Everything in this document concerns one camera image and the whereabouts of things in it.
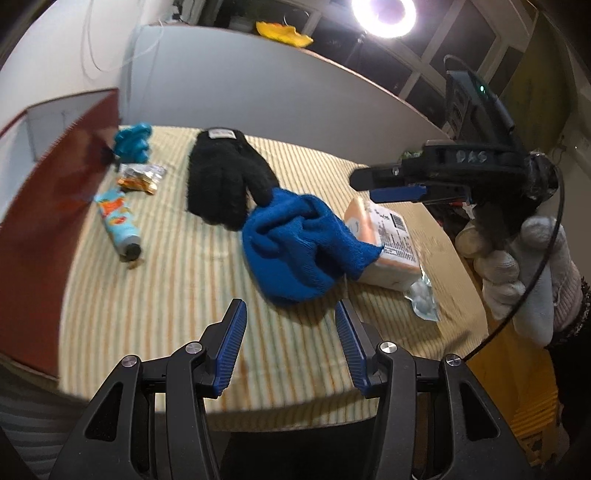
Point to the yellow fruit bowl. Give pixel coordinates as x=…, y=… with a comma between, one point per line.
x=284, y=33

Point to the fruit print hand cream tube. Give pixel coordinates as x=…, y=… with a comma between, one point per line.
x=117, y=221

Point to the striped table cloth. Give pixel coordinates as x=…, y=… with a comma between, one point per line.
x=175, y=295

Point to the orange packet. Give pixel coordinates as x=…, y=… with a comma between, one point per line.
x=392, y=249

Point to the crumpled snack wrapper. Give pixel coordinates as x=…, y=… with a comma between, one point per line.
x=141, y=177

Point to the black knit glove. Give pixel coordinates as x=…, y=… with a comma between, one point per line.
x=226, y=180

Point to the person's right forearm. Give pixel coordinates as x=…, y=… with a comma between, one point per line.
x=575, y=369

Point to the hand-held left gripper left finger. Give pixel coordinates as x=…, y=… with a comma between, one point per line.
x=231, y=350

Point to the yellow stool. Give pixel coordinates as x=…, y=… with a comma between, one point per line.
x=521, y=397

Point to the person's right hand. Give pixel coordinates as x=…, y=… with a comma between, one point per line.
x=531, y=277

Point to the dark red cardboard box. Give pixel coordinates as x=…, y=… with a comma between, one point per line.
x=51, y=198

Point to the blue knit cloth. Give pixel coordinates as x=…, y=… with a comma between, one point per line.
x=295, y=249

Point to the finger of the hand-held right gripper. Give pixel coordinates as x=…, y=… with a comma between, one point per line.
x=383, y=177
x=397, y=194

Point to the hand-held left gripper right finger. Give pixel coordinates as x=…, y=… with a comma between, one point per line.
x=350, y=344

